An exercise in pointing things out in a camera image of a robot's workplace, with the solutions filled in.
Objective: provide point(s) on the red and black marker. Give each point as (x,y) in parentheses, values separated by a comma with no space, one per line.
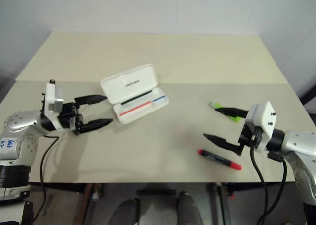
(219,159)

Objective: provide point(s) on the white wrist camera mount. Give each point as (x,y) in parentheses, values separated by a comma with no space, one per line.
(262,122)
(52,100)

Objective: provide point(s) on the black pen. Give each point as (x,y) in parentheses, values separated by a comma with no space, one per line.
(137,97)

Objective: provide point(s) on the dark rounded robot foot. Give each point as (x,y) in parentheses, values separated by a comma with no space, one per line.
(190,209)

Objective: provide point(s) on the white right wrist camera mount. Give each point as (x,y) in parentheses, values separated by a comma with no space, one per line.
(262,122)

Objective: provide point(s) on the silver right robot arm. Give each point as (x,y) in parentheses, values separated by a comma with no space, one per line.
(296,142)

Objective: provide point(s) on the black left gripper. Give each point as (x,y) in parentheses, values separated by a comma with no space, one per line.
(67,116)

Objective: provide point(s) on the green highlighter pen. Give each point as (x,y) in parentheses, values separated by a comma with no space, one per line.
(225,111)

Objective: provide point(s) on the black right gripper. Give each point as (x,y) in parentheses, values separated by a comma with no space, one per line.
(249,136)

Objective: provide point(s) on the white open pencil case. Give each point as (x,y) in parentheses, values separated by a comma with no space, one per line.
(134,93)

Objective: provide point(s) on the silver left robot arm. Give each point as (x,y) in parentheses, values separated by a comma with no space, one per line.
(17,122)

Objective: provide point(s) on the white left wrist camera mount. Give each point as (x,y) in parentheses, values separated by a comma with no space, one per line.
(52,100)

